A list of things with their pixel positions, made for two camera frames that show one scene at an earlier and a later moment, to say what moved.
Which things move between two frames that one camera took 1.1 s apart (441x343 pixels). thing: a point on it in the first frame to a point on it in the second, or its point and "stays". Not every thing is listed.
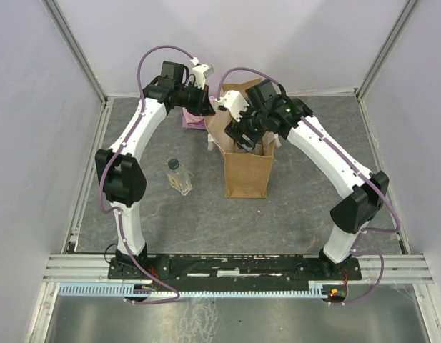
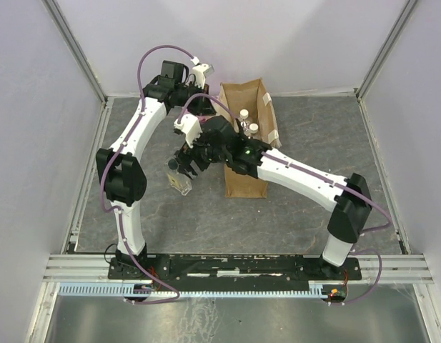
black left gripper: x=204 y=106 stays
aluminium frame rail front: x=399 y=269 stays
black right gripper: x=235 y=130 to x=185 y=156
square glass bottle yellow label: x=179 y=176 stays
